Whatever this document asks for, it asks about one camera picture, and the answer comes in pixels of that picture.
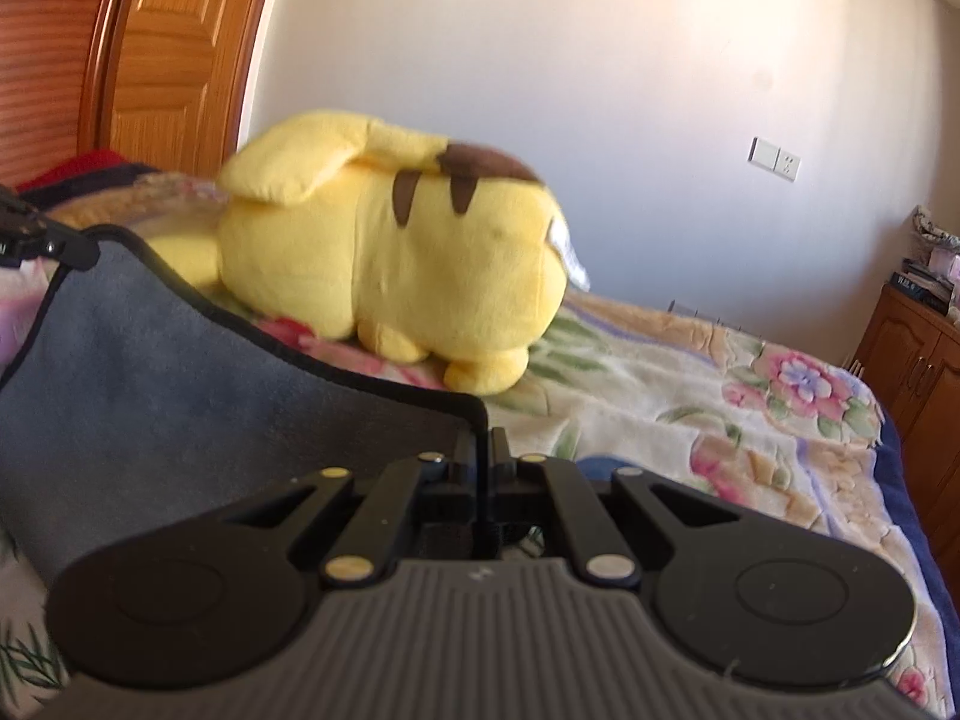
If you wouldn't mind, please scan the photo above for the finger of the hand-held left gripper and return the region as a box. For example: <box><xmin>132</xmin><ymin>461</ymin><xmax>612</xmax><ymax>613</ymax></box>
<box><xmin>0</xmin><ymin>186</ymin><xmax>101</xmax><ymax>272</ymax></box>

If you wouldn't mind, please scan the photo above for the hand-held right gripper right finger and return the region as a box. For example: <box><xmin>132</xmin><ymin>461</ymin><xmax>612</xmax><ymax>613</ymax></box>
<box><xmin>489</xmin><ymin>426</ymin><xmax>745</xmax><ymax>587</ymax></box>

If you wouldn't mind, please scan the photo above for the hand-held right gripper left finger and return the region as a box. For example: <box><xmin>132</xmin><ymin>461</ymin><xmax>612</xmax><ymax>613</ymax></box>
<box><xmin>222</xmin><ymin>452</ymin><xmax>481</xmax><ymax>589</ymax></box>

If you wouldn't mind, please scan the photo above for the grey towel with black trim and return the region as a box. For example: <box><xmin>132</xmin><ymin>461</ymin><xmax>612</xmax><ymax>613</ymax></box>
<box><xmin>0</xmin><ymin>228</ymin><xmax>488</xmax><ymax>587</ymax></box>

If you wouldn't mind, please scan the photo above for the red cloth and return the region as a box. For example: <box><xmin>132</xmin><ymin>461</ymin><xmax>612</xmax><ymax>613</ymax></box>
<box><xmin>15</xmin><ymin>150</ymin><xmax>134</xmax><ymax>193</ymax></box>

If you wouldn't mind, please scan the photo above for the floral blanket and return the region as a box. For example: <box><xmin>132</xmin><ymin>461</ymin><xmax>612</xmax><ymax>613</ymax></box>
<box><xmin>0</xmin><ymin>171</ymin><xmax>947</xmax><ymax>720</ymax></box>

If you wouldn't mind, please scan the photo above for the wooden louvered door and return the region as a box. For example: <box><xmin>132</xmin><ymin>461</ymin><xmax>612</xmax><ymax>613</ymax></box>
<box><xmin>0</xmin><ymin>0</ymin><xmax>140</xmax><ymax>190</ymax></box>

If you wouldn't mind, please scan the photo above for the yellow plush toy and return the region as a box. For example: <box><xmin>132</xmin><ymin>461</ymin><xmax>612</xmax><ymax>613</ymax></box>
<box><xmin>142</xmin><ymin>111</ymin><xmax>595</xmax><ymax>395</ymax></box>

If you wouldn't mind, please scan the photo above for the wooden panel door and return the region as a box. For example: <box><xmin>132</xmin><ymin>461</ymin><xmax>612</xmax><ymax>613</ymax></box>
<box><xmin>91</xmin><ymin>0</ymin><xmax>287</xmax><ymax>182</ymax></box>

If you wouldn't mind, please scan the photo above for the wooden cabinet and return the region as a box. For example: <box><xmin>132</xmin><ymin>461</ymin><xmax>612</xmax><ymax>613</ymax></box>
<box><xmin>850</xmin><ymin>283</ymin><xmax>960</xmax><ymax>580</ymax></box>

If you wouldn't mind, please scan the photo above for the stack of books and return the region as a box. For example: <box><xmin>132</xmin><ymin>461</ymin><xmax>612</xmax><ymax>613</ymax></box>
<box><xmin>888</xmin><ymin>258</ymin><xmax>960</xmax><ymax>317</ymax></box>

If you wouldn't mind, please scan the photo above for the patterned cloth bundle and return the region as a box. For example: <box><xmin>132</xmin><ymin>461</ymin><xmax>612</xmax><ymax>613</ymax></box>
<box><xmin>910</xmin><ymin>204</ymin><xmax>960</xmax><ymax>280</ymax></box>

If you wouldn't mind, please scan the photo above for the white wall socket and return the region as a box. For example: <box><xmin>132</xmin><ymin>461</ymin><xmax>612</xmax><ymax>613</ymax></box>
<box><xmin>747</xmin><ymin>136</ymin><xmax>803</xmax><ymax>183</ymax></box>

